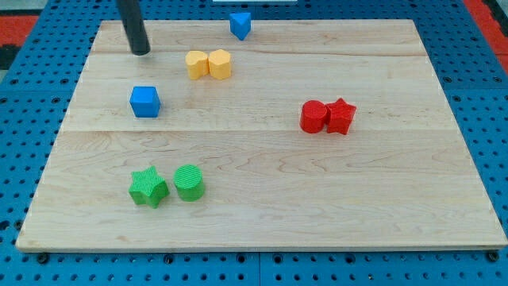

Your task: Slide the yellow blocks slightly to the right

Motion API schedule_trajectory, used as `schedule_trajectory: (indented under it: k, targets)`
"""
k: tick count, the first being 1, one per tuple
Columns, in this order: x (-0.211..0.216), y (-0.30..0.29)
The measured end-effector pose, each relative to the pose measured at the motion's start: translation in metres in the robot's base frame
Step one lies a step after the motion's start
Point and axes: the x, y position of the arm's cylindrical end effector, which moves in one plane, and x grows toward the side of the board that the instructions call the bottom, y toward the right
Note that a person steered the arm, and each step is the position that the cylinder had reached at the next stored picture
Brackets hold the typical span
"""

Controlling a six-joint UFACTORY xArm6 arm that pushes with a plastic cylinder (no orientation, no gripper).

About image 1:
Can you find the light wooden board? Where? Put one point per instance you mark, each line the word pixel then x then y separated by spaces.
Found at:
pixel 401 179

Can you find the red cylinder block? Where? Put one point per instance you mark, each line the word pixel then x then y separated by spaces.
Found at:
pixel 313 116

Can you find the green cylinder block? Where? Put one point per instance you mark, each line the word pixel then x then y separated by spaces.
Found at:
pixel 189 183

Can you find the yellow hexagon block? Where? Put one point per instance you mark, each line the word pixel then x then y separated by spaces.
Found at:
pixel 220 64

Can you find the red star block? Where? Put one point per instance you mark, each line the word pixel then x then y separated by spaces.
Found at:
pixel 341 115

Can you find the yellow heart block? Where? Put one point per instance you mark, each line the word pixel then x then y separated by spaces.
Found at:
pixel 197 64

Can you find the green star block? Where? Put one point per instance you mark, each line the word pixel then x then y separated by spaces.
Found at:
pixel 148 187

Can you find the blue cube block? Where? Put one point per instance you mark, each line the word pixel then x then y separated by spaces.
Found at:
pixel 145 102

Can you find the blue triangular block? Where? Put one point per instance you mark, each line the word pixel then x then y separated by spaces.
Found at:
pixel 240 25

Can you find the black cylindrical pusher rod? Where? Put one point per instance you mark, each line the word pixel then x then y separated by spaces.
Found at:
pixel 133 24

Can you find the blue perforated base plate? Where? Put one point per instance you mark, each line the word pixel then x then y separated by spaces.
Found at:
pixel 39 85

